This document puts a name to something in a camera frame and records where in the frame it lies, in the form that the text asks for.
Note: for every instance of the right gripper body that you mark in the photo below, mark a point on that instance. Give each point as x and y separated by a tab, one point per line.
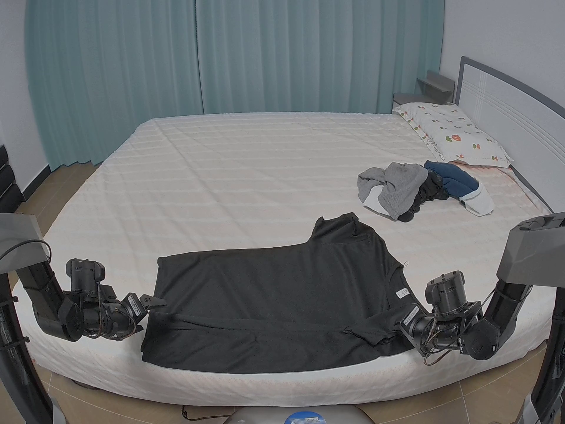
421	331

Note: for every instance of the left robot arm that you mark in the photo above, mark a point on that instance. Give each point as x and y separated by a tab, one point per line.
44	298

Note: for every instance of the bed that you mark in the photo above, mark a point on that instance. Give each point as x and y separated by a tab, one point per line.
220	183

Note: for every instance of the grey knitted garment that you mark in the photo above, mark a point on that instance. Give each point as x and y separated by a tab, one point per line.
401	183

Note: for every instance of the white printed pillow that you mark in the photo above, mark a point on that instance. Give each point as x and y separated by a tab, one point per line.
454	133

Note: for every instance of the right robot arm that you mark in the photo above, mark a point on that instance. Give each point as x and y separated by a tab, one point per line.
529	254

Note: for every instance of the black crumpled garment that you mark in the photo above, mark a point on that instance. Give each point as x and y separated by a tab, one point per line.
430	190

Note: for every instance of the grey bedside table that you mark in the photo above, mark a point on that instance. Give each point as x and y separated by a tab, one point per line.
437	84

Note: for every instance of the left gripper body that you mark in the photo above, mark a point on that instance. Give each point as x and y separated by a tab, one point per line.
123	318

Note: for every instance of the white garment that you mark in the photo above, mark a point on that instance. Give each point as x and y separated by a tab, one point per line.
375	203
481	203

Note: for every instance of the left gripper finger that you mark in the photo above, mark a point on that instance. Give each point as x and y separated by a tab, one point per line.
152	303

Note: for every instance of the black T-shirt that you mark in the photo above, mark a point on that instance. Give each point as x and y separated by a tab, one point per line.
287	289

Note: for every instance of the dark blue garment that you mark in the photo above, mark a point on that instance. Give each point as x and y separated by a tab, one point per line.
459	181

